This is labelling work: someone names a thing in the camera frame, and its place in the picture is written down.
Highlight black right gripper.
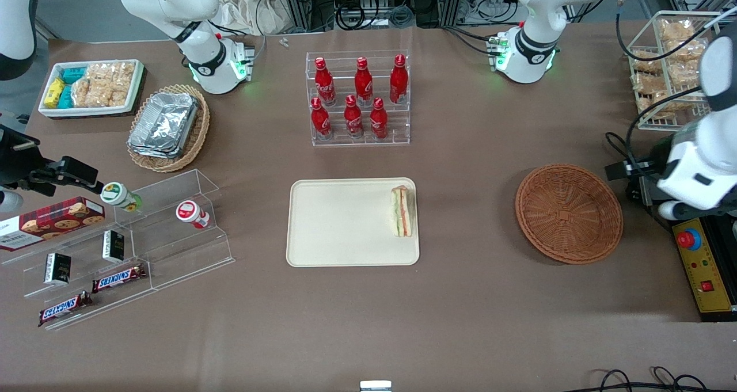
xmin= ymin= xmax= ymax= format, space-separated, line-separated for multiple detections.
xmin=0 ymin=124 xmax=105 ymax=197

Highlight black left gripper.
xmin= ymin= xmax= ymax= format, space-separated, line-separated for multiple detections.
xmin=604 ymin=149 xmax=672 ymax=181

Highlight triangle sandwich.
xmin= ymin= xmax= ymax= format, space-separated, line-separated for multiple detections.
xmin=390 ymin=185 xmax=415 ymax=238

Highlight brown wicker basket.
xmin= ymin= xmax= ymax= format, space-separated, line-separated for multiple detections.
xmin=515 ymin=163 xmax=624 ymax=265

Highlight light wicker basket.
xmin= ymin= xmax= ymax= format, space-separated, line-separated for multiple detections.
xmin=127 ymin=84 xmax=211 ymax=173

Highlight beige plastic tray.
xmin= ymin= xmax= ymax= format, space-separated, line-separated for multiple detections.
xmin=286 ymin=177 xmax=421 ymax=267

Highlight red tartan cookie box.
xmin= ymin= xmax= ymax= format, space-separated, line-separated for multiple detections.
xmin=0 ymin=197 xmax=106 ymax=252

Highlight green lid cup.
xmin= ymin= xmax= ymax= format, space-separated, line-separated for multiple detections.
xmin=100 ymin=182 xmax=142 ymax=212

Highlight white snack bin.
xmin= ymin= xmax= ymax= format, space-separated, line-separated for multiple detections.
xmin=38 ymin=59 xmax=145 ymax=119

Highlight bag of fried snacks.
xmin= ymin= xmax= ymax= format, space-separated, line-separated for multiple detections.
xmin=668 ymin=58 xmax=704 ymax=87
xmin=630 ymin=50 xmax=664 ymax=74
xmin=632 ymin=73 xmax=668 ymax=94
xmin=636 ymin=90 xmax=673 ymax=118
xmin=664 ymin=38 xmax=709 ymax=63
xmin=658 ymin=18 xmax=696 ymax=43

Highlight yellow snack pack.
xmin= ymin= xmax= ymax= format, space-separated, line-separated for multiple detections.
xmin=44 ymin=78 xmax=66 ymax=109

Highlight small black box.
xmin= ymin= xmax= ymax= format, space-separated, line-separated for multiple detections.
xmin=44 ymin=253 xmax=72 ymax=285
xmin=102 ymin=230 xmax=126 ymax=264

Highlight bag of rice crackers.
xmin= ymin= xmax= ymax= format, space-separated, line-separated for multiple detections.
xmin=71 ymin=78 xmax=132 ymax=108
xmin=86 ymin=62 xmax=136 ymax=86

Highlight red emergency stop button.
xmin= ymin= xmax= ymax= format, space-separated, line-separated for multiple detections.
xmin=677 ymin=228 xmax=704 ymax=252

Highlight Snickers bar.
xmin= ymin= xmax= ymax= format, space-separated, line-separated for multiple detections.
xmin=92 ymin=264 xmax=148 ymax=294
xmin=38 ymin=291 xmax=93 ymax=328

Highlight stack of foil trays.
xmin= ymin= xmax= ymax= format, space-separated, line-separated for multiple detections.
xmin=128 ymin=92 xmax=200 ymax=160

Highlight clear acrylic stepped shelf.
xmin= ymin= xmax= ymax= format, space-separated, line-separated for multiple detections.
xmin=0 ymin=169 xmax=235 ymax=331

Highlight red lid cup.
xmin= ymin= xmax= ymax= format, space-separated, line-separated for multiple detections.
xmin=176 ymin=200 xmax=211 ymax=230

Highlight black machine with yellow panel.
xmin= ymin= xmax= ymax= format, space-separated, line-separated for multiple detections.
xmin=636 ymin=133 xmax=737 ymax=324

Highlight red cola bottle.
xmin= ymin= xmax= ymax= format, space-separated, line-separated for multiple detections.
xmin=344 ymin=95 xmax=364 ymax=139
xmin=354 ymin=57 xmax=374 ymax=106
xmin=369 ymin=97 xmax=389 ymax=140
xmin=389 ymin=54 xmax=409 ymax=105
xmin=310 ymin=97 xmax=333 ymax=140
xmin=314 ymin=57 xmax=337 ymax=106

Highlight beige cloth bag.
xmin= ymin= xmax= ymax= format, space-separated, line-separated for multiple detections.
xmin=214 ymin=0 xmax=295 ymax=36

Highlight clear acrylic bottle rack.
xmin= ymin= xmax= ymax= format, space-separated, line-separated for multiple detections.
xmin=305 ymin=50 xmax=411 ymax=147

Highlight black power cable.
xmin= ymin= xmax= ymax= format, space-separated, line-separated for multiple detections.
xmin=605 ymin=132 xmax=643 ymax=203

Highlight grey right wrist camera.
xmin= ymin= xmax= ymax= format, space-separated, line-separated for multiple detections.
xmin=0 ymin=189 xmax=25 ymax=214

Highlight white wire rack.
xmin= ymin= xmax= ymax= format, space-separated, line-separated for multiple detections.
xmin=624 ymin=10 xmax=723 ymax=132

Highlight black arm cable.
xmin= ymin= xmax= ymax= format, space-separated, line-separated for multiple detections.
xmin=625 ymin=86 xmax=704 ymax=163
xmin=615 ymin=0 xmax=737 ymax=62

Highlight black base cables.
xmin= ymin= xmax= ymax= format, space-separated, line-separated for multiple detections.
xmin=442 ymin=22 xmax=503 ymax=56

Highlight black floor cables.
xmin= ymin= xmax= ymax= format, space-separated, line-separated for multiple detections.
xmin=580 ymin=366 xmax=710 ymax=392

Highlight aluminium frame rack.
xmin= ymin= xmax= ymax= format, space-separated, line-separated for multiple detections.
xmin=276 ymin=0 xmax=519 ymax=31

